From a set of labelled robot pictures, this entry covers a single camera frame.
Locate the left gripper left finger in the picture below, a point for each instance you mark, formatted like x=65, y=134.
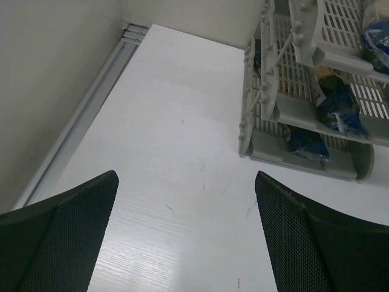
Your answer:
x=53, y=245

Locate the grey three-tier tray shelf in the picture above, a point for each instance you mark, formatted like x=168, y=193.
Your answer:
x=294, y=45

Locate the aluminium frame rail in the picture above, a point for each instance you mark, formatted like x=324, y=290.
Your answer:
x=53, y=165

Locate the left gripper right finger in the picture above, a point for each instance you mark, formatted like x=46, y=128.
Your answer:
x=315, y=248

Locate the spaghetti pasta bag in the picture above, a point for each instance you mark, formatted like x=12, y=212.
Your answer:
x=336, y=105
x=374, y=36
x=307, y=143

